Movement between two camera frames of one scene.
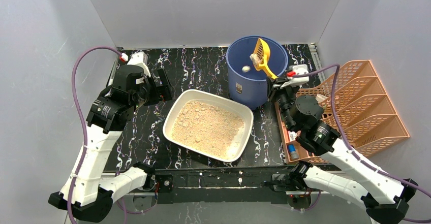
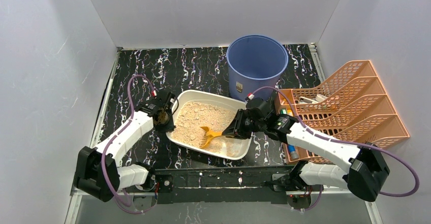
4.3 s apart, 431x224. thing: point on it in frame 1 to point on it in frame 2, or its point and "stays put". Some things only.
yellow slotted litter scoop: [263, 51] to [210, 134]
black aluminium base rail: [227, 185] stays put
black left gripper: [163, 84] to [164, 121]
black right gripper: [276, 88] to [240, 125]
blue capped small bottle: [294, 155] stays put
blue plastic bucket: [248, 86] stays put
